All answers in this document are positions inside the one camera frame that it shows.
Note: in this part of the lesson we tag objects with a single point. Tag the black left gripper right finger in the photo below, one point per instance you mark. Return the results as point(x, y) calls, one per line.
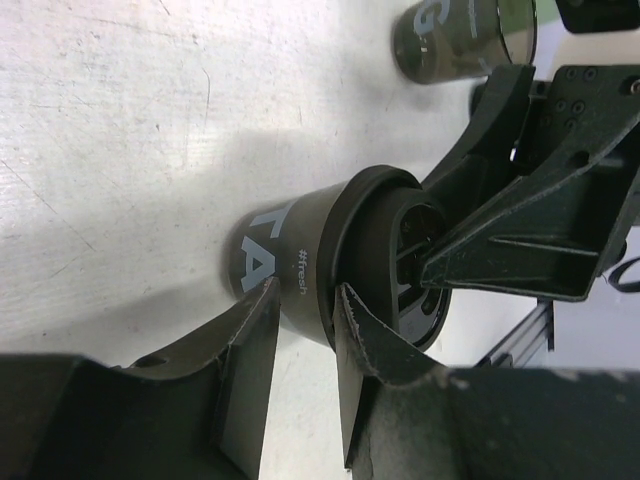
point(406, 416)

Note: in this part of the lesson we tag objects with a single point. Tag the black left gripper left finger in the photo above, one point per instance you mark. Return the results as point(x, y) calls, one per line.
point(195, 409)

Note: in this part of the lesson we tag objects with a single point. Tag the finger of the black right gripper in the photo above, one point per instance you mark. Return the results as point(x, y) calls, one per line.
point(548, 235)
point(478, 166)

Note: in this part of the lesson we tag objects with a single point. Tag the black paper coffee cup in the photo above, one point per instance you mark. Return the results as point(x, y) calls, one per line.
point(297, 241)

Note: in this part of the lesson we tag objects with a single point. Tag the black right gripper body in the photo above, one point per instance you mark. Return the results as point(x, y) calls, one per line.
point(588, 115)

